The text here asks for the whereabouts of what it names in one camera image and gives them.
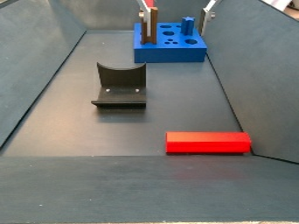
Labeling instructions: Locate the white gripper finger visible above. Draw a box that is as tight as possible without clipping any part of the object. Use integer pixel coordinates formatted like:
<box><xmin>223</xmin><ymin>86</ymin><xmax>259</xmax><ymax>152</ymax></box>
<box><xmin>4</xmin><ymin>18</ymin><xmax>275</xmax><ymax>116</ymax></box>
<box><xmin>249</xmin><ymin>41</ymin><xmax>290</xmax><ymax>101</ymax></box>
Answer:
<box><xmin>199</xmin><ymin>0</ymin><xmax>220</xmax><ymax>36</ymax></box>
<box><xmin>136</xmin><ymin>0</ymin><xmax>151</xmax><ymax>37</ymax></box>

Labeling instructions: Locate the red hexagon prism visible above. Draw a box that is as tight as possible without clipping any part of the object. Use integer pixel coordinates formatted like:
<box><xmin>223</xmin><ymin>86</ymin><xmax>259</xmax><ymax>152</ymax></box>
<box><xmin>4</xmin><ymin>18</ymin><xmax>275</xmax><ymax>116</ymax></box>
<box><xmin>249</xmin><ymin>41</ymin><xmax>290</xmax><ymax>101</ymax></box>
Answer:
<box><xmin>166</xmin><ymin>131</ymin><xmax>251</xmax><ymax>153</ymax></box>

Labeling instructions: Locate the red square peg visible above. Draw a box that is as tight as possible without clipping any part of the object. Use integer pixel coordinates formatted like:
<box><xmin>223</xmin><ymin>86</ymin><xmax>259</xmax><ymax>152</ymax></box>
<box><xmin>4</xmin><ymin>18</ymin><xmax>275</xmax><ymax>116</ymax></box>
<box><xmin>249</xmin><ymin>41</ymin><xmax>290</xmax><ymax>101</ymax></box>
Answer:
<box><xmin>144</xmin><ymin>0</ymin><xmax>155</xmax><ymax>7</ymax></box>

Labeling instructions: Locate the blue star peg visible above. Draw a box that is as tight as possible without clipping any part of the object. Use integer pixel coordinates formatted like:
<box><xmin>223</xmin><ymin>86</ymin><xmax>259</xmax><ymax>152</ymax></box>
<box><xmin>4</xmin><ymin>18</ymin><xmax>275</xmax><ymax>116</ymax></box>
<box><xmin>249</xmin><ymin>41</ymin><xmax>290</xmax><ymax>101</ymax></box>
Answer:
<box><xmin>182</xmin><ymin>17</ymin><xmax>195</xmax><ymax>36</ymax></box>

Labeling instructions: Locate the brown notched peg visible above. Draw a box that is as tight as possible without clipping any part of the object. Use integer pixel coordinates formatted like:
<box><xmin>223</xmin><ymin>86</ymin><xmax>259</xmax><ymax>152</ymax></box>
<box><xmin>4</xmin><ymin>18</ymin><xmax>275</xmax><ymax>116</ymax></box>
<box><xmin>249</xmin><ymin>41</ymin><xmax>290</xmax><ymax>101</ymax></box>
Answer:
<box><xmin>139</xmin><ymin>7</ymin><xmax>158</xmax><ymax>45</ymax></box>

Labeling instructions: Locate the blue shape sorter block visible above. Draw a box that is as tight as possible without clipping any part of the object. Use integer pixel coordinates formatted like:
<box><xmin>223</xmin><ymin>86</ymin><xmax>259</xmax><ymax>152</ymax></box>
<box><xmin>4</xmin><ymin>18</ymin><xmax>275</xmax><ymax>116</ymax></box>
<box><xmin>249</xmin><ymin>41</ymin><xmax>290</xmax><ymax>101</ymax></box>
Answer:
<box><xmin>134</xmin><ymin>23</ymin><xmax>207</xmax><ymax>63</ymax></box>

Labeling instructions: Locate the black curved holder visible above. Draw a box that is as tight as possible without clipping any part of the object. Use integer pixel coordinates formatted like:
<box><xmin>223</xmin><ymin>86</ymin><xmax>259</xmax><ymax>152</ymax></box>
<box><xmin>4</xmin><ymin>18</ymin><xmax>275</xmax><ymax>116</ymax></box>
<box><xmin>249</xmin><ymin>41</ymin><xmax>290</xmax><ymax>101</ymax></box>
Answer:
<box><xmin>91</xmin><ymin>64</ymin><xmax>147</xmax><ymax>109</ymax></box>

